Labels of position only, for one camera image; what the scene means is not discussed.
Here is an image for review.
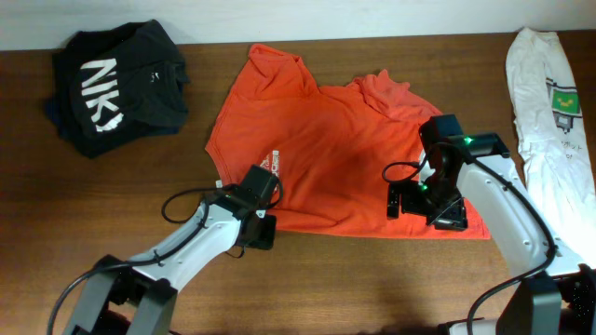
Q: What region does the red soccer t-shirt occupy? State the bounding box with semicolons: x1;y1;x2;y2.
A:
206;44;490;240

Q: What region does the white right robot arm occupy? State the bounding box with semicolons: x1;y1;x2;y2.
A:
387;133;595;335

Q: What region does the dark navy folded garment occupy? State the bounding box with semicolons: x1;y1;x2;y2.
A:
44;96;96;158

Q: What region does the white printed t-shirt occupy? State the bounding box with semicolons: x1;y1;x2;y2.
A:
506;28;595;266

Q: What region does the black Nike t-shirt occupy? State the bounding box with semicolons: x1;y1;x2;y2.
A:
52;20;190;158

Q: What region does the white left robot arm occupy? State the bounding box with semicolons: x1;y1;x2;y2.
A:
47;184;278;334

